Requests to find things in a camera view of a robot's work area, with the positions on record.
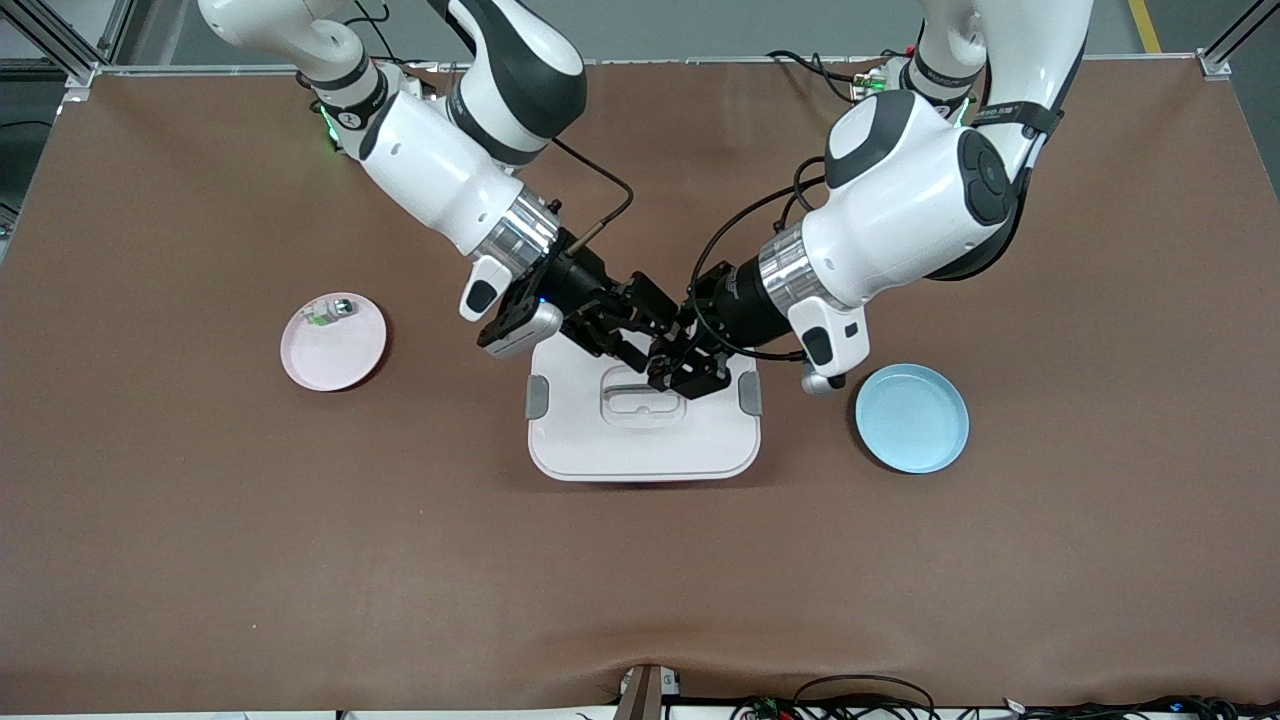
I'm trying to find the white lidded storage box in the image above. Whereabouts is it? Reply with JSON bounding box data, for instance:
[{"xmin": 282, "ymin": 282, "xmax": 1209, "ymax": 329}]
[{"xmin": 526, "ymin": 330, "xmax": 763, "ymax": 483}]

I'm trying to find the light blue round plate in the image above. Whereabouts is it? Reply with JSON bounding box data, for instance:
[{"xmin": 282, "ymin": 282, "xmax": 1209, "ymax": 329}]
[{"xmin": 855, "ymin": 363, "xmax": 971, "ymax": 475}]

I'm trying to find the pink round plate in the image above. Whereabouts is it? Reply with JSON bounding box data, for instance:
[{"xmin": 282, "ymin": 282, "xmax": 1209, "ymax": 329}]
[{"xmin": 280, "ymin": 293, "xmax": 389, "ymax": 393}]

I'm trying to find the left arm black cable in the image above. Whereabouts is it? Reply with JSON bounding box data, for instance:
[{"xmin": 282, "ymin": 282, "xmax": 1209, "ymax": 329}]
[{"xmin": 688, "ymin": 155, "xmax": 831, "ymax": 363}]

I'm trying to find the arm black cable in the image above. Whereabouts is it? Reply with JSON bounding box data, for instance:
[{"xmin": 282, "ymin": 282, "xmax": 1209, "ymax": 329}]
[
  {"xmin": 688, "ymin": 155, "xmax": 831, "ymax": 363},
  {"xmin": 548, "ymin": 135, "xmax": 636, "ymax": 251}
]

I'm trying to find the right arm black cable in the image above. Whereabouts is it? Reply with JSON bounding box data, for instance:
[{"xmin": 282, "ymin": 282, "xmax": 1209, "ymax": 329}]
[{"xmin": 548, "ymin": 135, "xmax": 636, "ymax": 251}]

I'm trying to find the silver table edge rail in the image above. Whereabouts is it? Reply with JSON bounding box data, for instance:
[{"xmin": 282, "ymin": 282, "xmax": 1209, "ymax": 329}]
[{"xmin": 90, "ymin": 55, "xmax": 1206, "ymax": 77}]

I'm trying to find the green and white switch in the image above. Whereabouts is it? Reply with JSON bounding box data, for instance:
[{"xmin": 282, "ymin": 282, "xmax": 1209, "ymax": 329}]
[{"xmin": 303, "ymin": 296, "xmax": 359, "ymax": 329}]

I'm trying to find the left base black cable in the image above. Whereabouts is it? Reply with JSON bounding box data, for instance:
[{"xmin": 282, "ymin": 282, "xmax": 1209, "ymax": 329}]
[{"xmin": 766, "ymin": 48, "xmax": 871, "ymax": 103}]

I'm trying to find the black looped cable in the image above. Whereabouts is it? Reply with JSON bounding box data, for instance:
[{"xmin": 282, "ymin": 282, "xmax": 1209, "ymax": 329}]
[{"xmin": 793, "ymin": 675, "xmax": 938, "ymax": 720}]

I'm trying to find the aluminium frame post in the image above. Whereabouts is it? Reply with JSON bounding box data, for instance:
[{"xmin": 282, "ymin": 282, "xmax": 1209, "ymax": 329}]
[
  {"xmin": 1200, "ymin": 0, "xmax": 1280, "ymax": 81},
  {"xmin": 0, "ymin": 0, "xmax": 136, "ymax": 89}
]

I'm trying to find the black cable bundle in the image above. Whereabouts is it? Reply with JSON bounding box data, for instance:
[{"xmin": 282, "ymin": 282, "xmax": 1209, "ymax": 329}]
[{"xmin": 1000, "ymin": 695, "xmax": 1280, "ymax": 720}]

